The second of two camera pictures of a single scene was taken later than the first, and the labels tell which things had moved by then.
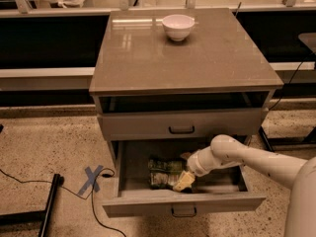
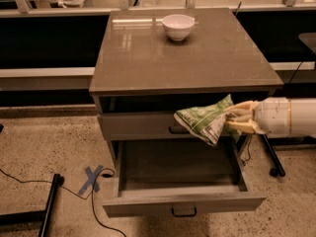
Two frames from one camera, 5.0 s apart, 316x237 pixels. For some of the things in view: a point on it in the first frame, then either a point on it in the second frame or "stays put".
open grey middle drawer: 150,173 stays put
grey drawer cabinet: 149,87 stays put
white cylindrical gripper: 197,165 to 273,117
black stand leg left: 38,216 stays put
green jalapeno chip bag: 163,173 to 209,122
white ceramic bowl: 178,26 stays put
